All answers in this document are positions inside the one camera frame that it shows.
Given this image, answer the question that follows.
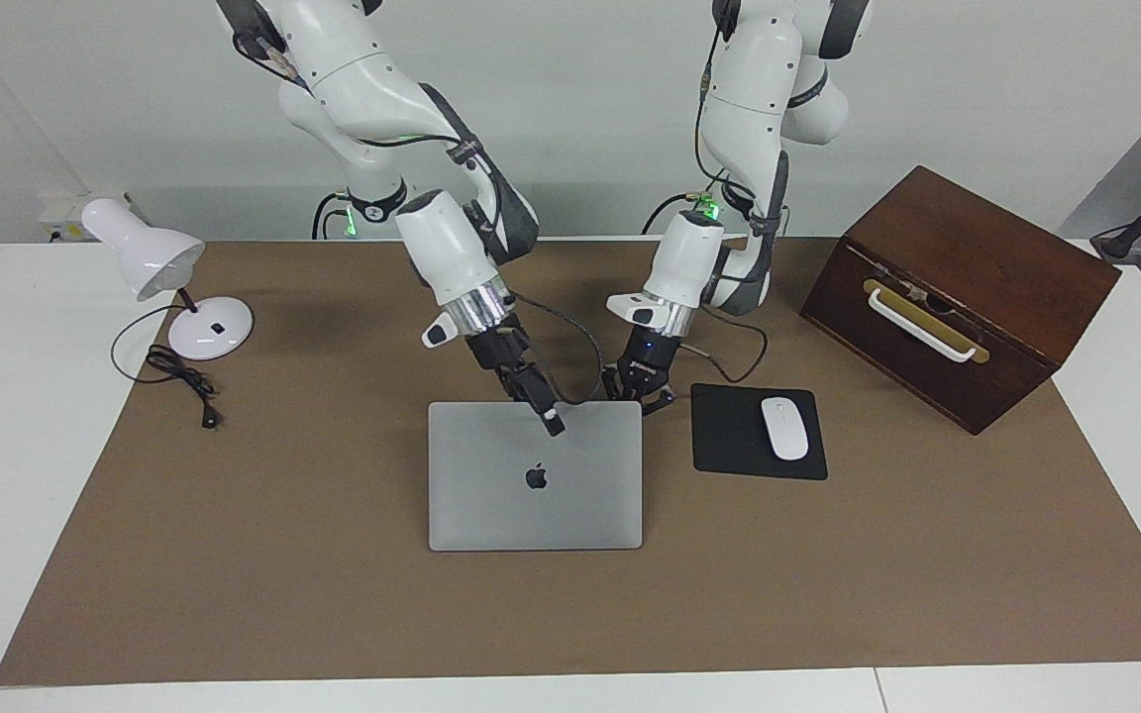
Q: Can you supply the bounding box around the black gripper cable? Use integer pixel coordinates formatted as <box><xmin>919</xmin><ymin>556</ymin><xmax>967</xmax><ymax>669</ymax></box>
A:
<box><xmin>681</xmin><ymin>309</ymin><xmax>770</xmax><ymax>385</ymax></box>
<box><xmin>511</xmin><ymin>292</ymin><xmax>603</xmax><ymax>407</ymax></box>

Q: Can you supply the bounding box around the white computer mouse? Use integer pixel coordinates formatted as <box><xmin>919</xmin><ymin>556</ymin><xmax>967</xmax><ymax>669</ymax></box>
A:
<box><xmin>761</xmin><ymin>396</ymin><xmax>810</xmax><ymax>462</ymax></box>

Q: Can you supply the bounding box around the black arm base cable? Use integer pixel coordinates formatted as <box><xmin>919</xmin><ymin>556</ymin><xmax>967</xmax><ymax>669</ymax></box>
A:
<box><xmin>642</xmin><ymin>190</ymin><xmax>710</xmax><ymax>237</ymax></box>
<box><xmin>311</xmin><ymin>193</ymin><xmax>354</xmax><ymax>241</ymax></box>

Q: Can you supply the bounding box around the black left arm base cable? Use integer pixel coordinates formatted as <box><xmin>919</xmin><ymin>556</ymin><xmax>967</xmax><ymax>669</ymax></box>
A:
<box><xmin>642</xmin><ymin>190</ymin><xmax>710</xmax><ymax>237</ymax></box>

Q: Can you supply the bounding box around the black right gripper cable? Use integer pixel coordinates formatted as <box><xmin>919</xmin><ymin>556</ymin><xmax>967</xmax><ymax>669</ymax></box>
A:
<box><xmin>511</xmin><ymin>292</ymin><xmax>603</xmax><ymax>407</ymax></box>

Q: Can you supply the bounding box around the white box handle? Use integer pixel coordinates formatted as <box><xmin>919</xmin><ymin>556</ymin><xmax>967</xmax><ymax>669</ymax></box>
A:
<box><xmin>868</xmin><ymin>287</ymin><xmax>980</xmax><ymax>363</ymax></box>

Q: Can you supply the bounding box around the brown table mat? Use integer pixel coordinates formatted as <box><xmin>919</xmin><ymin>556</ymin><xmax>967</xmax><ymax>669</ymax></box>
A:
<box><xmin>0</xmin><ymin>236</ymin><xmax>1141</xmax><ymax>687</ymax></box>

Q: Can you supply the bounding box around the black right arm base cable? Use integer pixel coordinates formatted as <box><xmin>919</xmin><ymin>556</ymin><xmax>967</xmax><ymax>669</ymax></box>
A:
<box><xmin>311</xmin><ymin>193</ymin><xmax>354</xmax><ymax>241</ymax></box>

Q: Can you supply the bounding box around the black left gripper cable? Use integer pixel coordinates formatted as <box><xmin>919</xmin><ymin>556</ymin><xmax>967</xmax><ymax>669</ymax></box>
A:
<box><xmin>681</xmin><ymin>309</ymin><xmax>770</xmax><ymax>385</ymax></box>

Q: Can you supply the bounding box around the white desk lamp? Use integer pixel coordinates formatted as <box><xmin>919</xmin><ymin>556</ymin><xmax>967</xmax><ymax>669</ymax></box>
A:
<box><xmin>81</xmin><ymin>196</ymin><xmax>255</xmax><ymax>361</ymax></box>

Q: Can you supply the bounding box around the dark wooden box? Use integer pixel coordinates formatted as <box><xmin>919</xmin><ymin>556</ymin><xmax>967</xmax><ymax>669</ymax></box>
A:
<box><xmin>799</xmin><ymin>165</ymin><xmax>1123</xmax><ymax>437</ymax></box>

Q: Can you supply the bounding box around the silver apple laptop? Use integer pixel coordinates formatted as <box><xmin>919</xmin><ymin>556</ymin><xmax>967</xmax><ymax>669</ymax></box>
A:
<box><xmin>428</xmin><ymin>400</ymin><xmax>644</xmax><ymax>552</ymax></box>

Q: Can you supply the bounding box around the black mouse pad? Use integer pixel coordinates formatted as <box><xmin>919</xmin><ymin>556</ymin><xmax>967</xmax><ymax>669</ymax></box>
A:
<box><xmin>690</xmin><ymin>383</ymin><xmax>829</xmax><ymax>482</ymax></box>

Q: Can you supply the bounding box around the black lamp power cable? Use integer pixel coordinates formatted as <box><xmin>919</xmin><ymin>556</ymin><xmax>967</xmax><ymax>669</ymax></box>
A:
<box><xmin>111</xmin><ymin>302</ymin><xmax>225</xmax><ymax>430</ymax></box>

